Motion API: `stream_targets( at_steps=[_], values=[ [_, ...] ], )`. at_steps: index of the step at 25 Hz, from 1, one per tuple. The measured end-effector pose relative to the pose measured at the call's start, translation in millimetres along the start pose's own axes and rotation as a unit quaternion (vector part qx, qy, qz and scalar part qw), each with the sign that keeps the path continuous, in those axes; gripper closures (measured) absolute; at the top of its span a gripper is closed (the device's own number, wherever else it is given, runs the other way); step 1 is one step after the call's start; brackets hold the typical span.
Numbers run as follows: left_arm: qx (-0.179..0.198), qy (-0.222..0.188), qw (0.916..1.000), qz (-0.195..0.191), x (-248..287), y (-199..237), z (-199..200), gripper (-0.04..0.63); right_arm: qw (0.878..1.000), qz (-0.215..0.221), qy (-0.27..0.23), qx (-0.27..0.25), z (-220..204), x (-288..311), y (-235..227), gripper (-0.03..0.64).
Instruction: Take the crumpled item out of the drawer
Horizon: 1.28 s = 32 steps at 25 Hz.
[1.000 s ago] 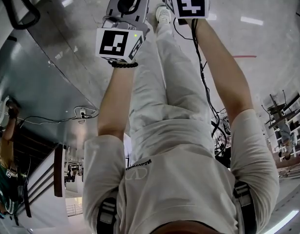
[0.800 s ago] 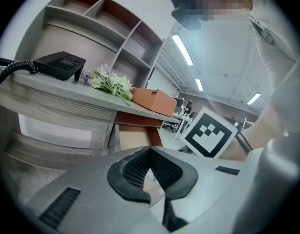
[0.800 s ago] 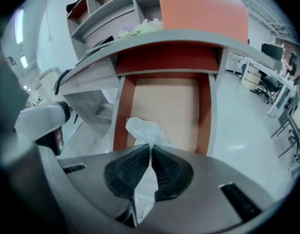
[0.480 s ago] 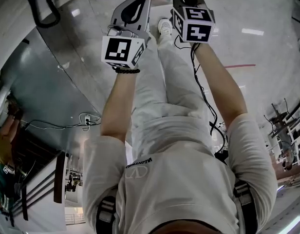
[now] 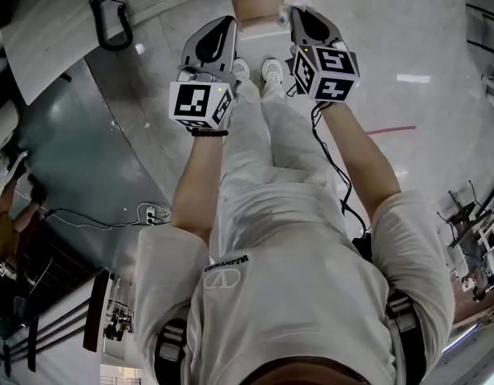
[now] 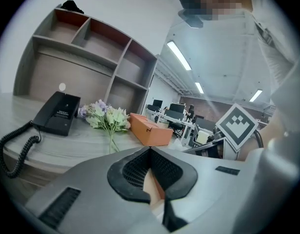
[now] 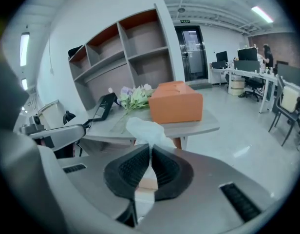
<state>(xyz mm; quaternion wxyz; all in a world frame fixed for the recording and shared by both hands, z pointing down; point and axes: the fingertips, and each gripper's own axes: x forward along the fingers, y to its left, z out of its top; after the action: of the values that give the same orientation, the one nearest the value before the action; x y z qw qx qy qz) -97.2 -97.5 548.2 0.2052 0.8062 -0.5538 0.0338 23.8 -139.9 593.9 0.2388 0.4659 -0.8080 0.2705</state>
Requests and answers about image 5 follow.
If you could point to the grey-green table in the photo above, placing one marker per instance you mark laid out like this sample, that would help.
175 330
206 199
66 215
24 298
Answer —
82 147

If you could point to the white power strip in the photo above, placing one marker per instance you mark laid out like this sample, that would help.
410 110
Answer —
150 216

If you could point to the black metal frame chairs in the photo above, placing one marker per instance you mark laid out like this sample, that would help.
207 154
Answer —
471 227

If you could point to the person's white right shoe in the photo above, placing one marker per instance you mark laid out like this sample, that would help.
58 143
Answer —
272 72

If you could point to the person's white shirt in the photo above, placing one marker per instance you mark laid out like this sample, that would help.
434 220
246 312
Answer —
287 295

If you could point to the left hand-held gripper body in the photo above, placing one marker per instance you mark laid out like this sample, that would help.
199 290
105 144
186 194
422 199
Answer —
205 98

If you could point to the white board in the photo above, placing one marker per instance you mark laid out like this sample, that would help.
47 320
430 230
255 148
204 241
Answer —
50 42

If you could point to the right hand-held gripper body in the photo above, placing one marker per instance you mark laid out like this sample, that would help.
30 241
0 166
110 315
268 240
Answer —
331 72

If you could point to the person's right forearm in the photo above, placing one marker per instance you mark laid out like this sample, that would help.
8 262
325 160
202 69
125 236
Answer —
363 163

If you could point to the person's left forearm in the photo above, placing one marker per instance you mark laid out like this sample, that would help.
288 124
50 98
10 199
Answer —
199 183

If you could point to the person's white trousers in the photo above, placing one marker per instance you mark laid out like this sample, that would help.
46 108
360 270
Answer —
267 155

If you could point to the white item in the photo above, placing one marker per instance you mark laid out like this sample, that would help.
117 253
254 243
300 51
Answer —
290 9

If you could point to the person's white left shoe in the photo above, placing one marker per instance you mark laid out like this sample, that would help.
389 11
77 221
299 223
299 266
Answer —
241 68

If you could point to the person's white shoe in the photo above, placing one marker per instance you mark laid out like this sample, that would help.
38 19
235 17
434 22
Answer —
272 72
241 68

